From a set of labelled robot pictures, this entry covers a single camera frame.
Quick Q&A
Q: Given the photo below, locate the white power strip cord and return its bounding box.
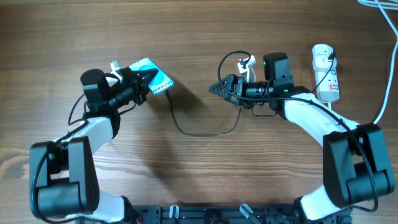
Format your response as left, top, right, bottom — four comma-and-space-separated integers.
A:
327, 0, 398, 125

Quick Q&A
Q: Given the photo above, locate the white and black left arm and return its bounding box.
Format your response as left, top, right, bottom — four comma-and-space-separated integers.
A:
29, 67, 159, 223

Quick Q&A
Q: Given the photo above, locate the white power strip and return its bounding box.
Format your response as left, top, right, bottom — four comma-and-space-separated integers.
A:
312, 44, 340, 103

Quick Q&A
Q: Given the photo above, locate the smartphone with teal screen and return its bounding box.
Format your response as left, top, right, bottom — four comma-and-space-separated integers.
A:
129, 57, 174, 95

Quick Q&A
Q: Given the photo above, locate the white charger adapter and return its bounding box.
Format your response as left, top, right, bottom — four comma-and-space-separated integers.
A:
312, 55, 336, 72

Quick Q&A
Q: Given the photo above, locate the black mounting base rail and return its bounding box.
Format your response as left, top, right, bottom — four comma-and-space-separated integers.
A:
124, 203, 352, 224

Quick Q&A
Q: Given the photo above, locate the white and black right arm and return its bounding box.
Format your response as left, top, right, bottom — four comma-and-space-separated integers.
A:
209, 52, 395, 223

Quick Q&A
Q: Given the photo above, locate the black charging cable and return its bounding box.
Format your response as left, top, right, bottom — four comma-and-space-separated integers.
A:
165, 51, 336, 137

